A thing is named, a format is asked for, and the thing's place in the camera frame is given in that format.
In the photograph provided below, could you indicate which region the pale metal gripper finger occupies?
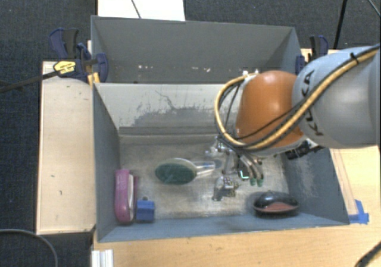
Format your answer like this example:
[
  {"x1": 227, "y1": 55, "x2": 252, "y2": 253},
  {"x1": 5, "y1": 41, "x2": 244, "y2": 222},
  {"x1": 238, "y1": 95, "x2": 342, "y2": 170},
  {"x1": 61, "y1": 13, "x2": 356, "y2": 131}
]
[
  {"x1": 204, "y1": 140, "x2": 227, "y2": 161},
  {"x1": 211, "y1": 175, "x2": 239, "y2": 202}
]

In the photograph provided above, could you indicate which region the black and red computer mouse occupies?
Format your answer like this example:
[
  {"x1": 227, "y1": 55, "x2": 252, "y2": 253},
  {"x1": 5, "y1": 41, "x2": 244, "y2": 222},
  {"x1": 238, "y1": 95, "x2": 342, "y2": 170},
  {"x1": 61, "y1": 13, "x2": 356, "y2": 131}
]
[{"x1": 252, "y1": 190, "x2": 300, "y2": 218}]

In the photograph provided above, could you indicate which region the blue block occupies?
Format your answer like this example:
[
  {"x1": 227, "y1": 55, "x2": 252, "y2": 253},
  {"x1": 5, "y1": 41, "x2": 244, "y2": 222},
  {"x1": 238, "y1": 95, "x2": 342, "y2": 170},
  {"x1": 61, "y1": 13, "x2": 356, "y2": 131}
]
[{"x1": 136, "y1": 196, "x2": 156, "y2": 222}]

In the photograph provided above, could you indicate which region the grey metal bin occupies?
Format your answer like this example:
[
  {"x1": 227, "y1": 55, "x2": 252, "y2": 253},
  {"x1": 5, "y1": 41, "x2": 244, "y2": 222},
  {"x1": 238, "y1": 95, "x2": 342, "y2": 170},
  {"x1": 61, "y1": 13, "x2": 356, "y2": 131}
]
[{"x1": 90, "y1": 15, "x2": 351, "y2": 243}]

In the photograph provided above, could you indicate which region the pale wood board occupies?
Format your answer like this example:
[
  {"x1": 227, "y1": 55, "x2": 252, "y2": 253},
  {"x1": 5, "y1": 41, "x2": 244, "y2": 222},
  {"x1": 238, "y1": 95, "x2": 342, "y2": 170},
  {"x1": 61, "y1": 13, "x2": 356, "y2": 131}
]
[{"x1": 35, "y1": 60, "x2": 98, "y2": 235}]

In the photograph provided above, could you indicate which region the green brush with clear handle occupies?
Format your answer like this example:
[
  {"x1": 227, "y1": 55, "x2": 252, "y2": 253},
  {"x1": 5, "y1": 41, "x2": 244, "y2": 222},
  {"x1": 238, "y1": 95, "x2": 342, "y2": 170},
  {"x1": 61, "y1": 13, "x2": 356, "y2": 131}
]
[{"x1": 154, "y1": 157, "x2": 216, "y2": 186}]

